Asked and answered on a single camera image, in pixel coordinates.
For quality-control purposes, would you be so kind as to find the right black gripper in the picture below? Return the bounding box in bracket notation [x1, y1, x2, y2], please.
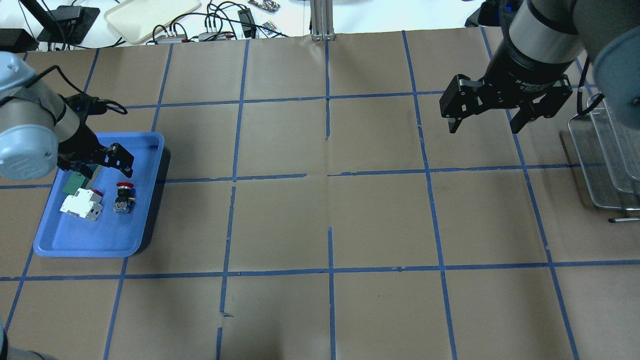
[439, 47, 573, 134]

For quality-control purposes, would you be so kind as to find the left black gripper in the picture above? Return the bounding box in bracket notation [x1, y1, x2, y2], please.
[57, 125, 135, 181]

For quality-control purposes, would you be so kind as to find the red emergency stop button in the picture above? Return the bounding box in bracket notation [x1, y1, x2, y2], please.
[112, 181, 136, 214]

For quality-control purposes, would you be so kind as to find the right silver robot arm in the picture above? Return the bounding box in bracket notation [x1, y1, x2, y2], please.
[439, 0, 639, 133]

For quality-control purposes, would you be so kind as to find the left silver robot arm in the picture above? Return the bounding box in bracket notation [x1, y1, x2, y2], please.
[0, 51, 134, 182]

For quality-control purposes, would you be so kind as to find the white circuit breaker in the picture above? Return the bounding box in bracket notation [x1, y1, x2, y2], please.
[59, 188, 104, 223]

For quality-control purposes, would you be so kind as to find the blue plastic tray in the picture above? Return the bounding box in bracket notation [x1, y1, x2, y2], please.
[32, 132, 170, 258]

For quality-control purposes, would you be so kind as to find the black power adapter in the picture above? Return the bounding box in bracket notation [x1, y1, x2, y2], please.
[237, 7, 258, 39]

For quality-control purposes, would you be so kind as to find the green white switch module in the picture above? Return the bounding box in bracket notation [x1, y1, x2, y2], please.
[62, 165, 103, 195]

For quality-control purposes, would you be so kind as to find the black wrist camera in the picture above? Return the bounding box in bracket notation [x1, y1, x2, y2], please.
[64, 93, 108, 123]

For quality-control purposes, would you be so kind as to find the silver wire mesh shelf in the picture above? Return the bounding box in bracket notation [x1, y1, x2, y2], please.
[567, 92, 639, 224]

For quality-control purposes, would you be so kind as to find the aluminium frame post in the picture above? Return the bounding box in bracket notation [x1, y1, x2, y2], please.
[309, 0, 336, 41]

